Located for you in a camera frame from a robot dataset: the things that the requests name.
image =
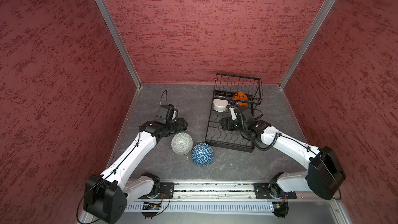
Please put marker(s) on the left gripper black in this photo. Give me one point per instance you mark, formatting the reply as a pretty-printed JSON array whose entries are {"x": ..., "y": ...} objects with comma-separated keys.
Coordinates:
[{"x": 181, "y": 122}]

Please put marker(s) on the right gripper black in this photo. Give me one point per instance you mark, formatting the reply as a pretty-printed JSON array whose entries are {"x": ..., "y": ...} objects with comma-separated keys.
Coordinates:
[{"x": 229, "y": 121}]

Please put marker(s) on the white pink bowl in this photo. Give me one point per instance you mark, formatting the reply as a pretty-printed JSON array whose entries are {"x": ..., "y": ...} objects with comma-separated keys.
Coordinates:
[{"x": 220, "y": 105}]

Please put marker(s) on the orange plastic bowl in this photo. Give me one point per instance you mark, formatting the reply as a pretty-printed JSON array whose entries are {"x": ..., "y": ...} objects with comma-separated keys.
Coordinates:
[{"x": 241, "y": 99}]

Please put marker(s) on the green patterned ceramic bowl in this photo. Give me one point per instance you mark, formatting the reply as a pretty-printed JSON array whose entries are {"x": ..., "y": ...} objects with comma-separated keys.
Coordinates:
[{"x": 182, "y": 143}]

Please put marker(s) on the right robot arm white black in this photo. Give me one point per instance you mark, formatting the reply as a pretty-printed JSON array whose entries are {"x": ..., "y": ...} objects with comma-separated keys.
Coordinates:
[{"x": 323, "y": 174}]

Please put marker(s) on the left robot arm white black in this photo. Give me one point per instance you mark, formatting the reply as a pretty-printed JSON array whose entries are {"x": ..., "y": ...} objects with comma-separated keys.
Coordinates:
[{"x": 106, "y": 195}]

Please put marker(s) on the blue patterned ceramic bowl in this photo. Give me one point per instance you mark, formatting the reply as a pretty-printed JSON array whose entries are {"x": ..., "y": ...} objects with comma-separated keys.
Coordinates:
[{"x": 202, "y": 154}]

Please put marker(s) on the left corner aluminium profile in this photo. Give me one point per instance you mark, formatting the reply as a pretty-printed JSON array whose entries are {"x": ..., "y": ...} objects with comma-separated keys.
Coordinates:
[{"x": 105, "y": 12}]

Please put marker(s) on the corner aluminium profile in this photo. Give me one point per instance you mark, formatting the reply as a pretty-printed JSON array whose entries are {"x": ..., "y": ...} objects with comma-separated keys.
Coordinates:
[
  {"x": 315, "y": 26},
  {"x": 105, "y": 12}
]

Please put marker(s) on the right corner aluminium profile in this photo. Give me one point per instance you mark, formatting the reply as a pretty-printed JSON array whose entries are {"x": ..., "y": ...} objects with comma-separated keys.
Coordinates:
[{"x": 315, "y": 26}]

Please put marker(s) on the black wire dish rack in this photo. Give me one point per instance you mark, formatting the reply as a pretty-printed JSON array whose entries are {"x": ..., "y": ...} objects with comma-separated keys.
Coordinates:
[{"x": 225, "y": 87}]

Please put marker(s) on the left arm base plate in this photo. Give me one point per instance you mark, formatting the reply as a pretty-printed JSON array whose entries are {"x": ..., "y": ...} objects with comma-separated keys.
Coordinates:
[{"x": 162, "y": 190}]

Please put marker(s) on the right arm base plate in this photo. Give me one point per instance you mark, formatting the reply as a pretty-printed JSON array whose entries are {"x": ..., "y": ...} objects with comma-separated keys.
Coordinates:
[{"x": 265, "y": 192}]

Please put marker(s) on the white perforated cable duct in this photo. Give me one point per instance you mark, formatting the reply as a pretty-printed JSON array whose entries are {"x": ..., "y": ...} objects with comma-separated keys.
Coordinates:
[{"x": 250, "y": 208}]

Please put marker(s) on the aluminium mounting rail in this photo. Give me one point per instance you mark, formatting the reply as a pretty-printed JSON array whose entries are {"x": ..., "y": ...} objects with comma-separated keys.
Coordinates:
[{"x": 190, "y": 190}]

